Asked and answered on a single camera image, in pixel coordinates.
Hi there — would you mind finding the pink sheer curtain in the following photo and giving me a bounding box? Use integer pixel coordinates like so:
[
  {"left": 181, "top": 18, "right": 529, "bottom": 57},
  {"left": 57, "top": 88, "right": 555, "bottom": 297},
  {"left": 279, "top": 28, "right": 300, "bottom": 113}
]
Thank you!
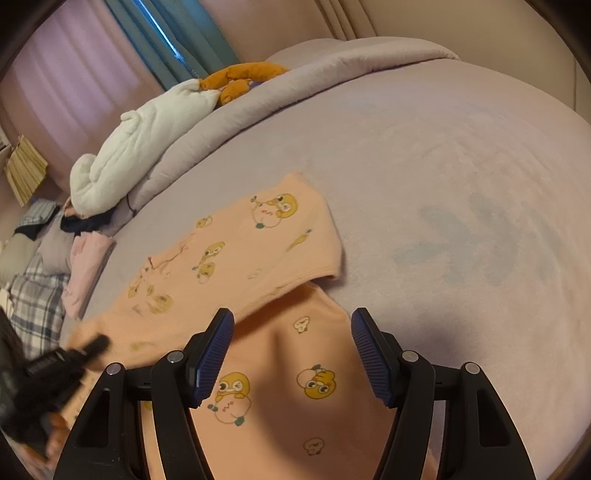
[{"left": 11, "top": 0, "right": 162, "bottom": 155}]

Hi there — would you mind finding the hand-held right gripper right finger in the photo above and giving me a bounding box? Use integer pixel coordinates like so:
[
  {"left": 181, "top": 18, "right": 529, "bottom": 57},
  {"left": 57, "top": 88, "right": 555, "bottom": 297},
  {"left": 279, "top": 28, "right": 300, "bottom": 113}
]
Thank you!
[{"left": 350, "top": 307, "right": 539, "bottom": 480}]

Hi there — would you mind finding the teal curtain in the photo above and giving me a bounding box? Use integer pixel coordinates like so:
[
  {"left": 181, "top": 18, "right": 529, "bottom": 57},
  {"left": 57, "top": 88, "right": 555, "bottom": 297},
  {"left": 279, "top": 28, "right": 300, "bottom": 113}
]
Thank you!
[{"left": 104, "top": 0, "right": 241, "bottom": 90}]

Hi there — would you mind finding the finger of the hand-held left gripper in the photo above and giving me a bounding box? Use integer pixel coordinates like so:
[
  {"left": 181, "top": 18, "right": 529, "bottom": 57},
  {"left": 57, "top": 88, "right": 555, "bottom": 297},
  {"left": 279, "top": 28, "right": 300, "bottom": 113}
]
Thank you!
[{"left": 68, "top": 335, "right": 110, "bottom": 368}]

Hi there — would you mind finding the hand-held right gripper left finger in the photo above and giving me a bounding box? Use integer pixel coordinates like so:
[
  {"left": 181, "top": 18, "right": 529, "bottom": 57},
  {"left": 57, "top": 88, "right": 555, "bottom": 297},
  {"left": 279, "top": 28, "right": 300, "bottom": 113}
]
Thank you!
[{"left": 53, "top": 308, "right": 236, "bottom": 480}]

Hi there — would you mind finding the bed with mauve sheet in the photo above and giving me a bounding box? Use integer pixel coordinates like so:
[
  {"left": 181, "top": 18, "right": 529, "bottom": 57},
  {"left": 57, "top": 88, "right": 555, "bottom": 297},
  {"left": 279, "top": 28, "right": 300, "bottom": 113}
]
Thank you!
[{"left": 60, "top": 53, "right": 591, "bottom": 480}]

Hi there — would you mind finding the pink folded cloth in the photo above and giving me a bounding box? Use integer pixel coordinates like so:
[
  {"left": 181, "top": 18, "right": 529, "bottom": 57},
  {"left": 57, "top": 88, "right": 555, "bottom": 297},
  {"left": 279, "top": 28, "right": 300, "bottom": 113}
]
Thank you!
[{"left": 61, "top": 231, "right": 116, "bottom": 319}]

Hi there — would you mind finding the orange plush toy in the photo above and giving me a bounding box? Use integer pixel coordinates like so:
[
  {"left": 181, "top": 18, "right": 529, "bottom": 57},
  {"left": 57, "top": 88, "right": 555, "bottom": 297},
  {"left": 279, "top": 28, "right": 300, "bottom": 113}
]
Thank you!
[{"left": 199, "top": 62, "right": 291, "bottom": 108}]

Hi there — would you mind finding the beige padded headboard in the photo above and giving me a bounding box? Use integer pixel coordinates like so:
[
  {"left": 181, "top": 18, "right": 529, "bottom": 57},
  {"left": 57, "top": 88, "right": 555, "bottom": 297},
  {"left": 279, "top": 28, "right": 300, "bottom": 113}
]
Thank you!
[{"left": 198, "top": 0, "right": 591, "bottom": 121}]

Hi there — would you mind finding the peach cartoon print garment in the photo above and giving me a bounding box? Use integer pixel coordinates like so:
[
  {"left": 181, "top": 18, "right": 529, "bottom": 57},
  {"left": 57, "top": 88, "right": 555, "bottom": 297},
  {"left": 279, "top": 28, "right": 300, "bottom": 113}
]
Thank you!
[{"left": 65, "top": 172, "right": 439, "bottom": 480}]

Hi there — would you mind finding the grey-green pillow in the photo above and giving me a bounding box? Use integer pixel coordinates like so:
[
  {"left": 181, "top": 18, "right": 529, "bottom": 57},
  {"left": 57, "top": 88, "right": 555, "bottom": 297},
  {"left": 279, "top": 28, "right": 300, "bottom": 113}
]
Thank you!
[{"left": 0, "top": 235, "right": 40, "bottom": 287}]

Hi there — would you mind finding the white fluffy blanket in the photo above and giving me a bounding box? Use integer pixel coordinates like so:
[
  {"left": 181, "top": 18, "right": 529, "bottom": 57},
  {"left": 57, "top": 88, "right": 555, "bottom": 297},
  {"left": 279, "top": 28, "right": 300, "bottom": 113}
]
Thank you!
[{"left": 69, "top": 78, "right": 222, "bottom": 220}]

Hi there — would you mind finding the mauve quilt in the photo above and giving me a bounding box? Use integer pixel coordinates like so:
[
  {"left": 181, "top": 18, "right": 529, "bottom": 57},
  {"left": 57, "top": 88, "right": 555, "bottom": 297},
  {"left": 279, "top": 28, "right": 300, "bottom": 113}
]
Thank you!
[{"left": 111, "top": 37, "right": 462, "bottom": 232}]

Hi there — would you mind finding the plaid cloth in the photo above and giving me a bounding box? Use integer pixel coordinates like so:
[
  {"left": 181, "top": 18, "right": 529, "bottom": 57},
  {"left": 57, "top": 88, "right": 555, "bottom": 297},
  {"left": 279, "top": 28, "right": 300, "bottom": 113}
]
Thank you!
[{"left": 7, "top": 251, "right": 72, "bottom": 361}]

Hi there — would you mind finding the grey pillow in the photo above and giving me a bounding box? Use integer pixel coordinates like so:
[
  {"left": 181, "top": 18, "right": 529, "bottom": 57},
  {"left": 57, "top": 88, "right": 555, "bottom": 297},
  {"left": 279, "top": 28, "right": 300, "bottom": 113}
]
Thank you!
[{"left": 37, "top": 217, "right": 77, "bottom": 278}]

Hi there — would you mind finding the dark cloth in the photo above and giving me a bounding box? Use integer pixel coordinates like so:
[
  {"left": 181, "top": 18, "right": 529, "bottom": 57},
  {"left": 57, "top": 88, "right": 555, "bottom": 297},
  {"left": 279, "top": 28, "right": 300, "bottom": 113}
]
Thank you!
[{"left": 60, "top": 210, "right": 116, "bottom": 238}]

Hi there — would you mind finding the striped grey cloth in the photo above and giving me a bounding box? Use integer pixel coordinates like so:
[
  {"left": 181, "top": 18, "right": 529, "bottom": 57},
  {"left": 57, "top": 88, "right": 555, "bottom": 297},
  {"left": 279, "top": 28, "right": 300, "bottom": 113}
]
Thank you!
[{"left": 14, "top": 199, "right": 61, "bottom": 241}]

